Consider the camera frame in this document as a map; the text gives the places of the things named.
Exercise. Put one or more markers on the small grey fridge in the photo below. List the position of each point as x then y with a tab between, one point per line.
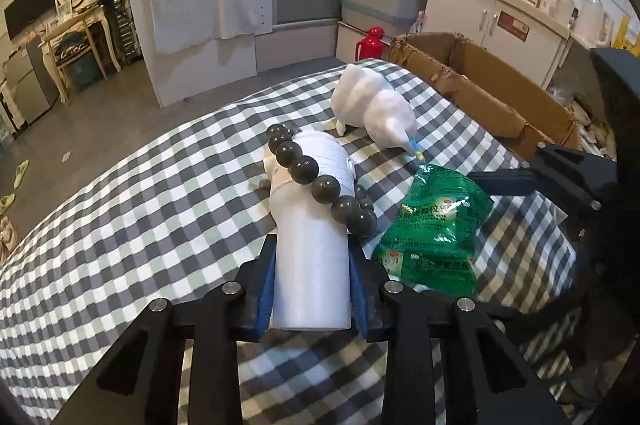
30	80

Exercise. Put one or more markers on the red thermos jug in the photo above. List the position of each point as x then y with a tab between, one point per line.
371	45

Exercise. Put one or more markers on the white plush toy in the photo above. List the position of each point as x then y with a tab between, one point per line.
370	105

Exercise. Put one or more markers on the paper scrap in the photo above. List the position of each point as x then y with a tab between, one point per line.
65	157

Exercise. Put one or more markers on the wooden chair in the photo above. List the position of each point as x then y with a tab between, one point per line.
75	41

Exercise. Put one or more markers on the white plastic bottle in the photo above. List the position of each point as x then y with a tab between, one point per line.
310	265

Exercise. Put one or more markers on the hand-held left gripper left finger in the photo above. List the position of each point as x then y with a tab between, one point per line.
265	290

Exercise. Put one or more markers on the green slipper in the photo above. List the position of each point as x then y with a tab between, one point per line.
7	204
21	172

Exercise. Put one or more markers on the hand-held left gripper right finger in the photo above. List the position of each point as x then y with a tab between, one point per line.
360	300

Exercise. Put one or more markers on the checkered tablecloth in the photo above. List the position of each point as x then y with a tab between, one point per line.
150	205

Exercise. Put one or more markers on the brown cardboard box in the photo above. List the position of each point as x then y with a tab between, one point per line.
500	85

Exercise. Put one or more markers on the black flat television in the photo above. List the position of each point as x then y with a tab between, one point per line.
27	7

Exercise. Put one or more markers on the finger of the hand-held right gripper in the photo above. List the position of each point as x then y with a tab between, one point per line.
530	320
505	182

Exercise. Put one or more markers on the white electric kettle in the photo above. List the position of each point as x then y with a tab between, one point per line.
592	22

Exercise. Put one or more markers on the green plastic packet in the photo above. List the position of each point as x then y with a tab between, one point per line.
435	225

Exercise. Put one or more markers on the blue bucket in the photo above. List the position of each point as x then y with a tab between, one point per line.
82	70

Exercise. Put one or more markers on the white cabinet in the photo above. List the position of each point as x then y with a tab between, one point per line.
465	10

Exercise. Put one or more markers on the pale litter pile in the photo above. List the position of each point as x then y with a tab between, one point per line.
590	125

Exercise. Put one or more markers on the black drawer rack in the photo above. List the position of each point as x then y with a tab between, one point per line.
122	25

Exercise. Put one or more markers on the cream vanity table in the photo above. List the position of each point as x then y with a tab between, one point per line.
75	22

